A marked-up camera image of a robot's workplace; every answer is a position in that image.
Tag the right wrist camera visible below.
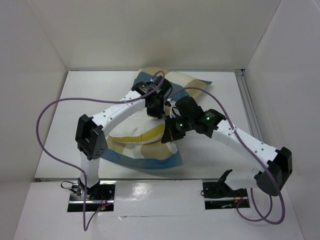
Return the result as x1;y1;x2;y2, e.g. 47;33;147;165
175;96;204;119

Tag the white pillow yellow edge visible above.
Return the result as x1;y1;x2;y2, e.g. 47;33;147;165
109;109;165;144

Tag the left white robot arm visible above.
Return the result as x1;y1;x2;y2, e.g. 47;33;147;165
75;80;172;200

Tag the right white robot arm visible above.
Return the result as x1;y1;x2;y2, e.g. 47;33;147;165
161;109;293;197

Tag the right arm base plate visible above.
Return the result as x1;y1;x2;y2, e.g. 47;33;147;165
200;181;250;210

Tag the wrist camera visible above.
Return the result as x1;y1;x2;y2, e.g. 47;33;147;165
153;76;173;96
175;96;204;119

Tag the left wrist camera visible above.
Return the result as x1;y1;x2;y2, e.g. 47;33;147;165
153;76;173;96

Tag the aluminium frame rail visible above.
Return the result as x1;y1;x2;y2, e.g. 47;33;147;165
234;69;264;141

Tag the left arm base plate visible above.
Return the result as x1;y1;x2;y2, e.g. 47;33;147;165
66;182;116;213

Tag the blue beige checked pillowcase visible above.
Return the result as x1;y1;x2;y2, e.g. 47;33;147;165
102;67;212;170

